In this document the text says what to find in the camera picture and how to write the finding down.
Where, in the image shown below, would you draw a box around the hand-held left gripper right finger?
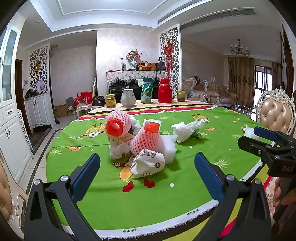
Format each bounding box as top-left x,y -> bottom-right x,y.
194,152 -> 272,241

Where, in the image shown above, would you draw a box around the white carved chair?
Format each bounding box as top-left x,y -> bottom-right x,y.
76,79 -> 97,117

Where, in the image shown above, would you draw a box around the person's right hand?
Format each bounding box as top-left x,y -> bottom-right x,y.
273,177 -> 296,209

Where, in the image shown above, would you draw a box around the lace piano cover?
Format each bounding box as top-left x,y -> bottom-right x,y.
106,70 -> 168,86

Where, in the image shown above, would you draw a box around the black piano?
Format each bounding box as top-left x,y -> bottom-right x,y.
109,80 -> 160,103

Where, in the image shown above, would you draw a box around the dark leather bag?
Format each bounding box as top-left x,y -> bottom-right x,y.
92,95 -> 105,107

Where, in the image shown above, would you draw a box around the cardboard box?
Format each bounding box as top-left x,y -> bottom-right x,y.
53,105 -> 68,118

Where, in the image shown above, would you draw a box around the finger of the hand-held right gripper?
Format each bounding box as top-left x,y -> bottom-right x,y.
238,136 -> 287,166
253,126 -> 296,149

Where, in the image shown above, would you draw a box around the vase with pink flowers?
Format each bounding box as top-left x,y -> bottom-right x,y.
126,50 -> 142,69

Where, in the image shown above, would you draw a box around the green cartoon tablecloth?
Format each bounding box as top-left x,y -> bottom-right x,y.
77,100 -> 273,241

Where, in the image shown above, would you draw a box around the green printed tablecloth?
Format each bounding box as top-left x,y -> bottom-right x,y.
46,102 -> 275,238

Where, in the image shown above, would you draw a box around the yellow and red tins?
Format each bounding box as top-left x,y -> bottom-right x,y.
105,94 -> 116,108

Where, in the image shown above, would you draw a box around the cream leather armchair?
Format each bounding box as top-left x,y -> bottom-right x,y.
181,77 -> 199,100

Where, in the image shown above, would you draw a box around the white printed paper bag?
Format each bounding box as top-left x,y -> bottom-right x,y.
129,148 -> 166,179

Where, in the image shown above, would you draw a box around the cream leather sofa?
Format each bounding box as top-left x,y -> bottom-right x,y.
203,77 -> 237,107

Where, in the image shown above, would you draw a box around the white ceramic teapot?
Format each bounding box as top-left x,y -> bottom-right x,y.
120,86 -> 137,107

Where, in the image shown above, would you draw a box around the brown patterned curtain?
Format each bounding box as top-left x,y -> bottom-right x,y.
228,57 -> 255,109

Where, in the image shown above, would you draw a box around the white lattice screen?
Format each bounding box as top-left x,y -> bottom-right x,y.
159,24 -> 182,93
29,45 -> 50,93

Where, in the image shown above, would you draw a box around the white tall cabinet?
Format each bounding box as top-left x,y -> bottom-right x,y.
0,24 -> 33,183

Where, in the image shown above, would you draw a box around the dark door mat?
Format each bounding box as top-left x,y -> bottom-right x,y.
29,127 -> 52,153

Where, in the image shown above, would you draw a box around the red gift box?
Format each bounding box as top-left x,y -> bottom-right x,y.
80,91 -> 93,105

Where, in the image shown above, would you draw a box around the white wrapper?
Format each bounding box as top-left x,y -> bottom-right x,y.
244,127 -> 274,146

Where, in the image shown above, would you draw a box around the pink foam fruit net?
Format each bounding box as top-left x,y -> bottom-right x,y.
104,111 -> 133,139
129,122 -> 160,155

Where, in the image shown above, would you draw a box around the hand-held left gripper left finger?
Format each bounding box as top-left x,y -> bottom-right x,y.
24,152 -> 102,241

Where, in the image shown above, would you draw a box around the green bottle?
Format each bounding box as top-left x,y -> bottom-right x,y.
141,77 -> 154,104

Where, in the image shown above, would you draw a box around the dark framed window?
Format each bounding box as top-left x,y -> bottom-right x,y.
254,65 -> 273,105

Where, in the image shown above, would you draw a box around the white low cabinet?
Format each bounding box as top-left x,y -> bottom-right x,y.
25,93 -> 56,130

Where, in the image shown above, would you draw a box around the red thermos jug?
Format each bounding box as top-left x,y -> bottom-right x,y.
158,78 -> 173,103

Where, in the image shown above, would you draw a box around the chandelier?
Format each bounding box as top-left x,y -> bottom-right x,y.
229,39 -> 250,57

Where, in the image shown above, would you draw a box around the white paper towel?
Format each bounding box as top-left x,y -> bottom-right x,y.
171,120 -> 206,143

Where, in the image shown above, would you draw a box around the beige tufted dining chair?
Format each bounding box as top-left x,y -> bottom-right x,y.
257,87 -> 294,137
0,160 -> 26,239

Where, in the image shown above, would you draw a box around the red knot wall decoration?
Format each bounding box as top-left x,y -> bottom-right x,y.
165,39 -> 174,77

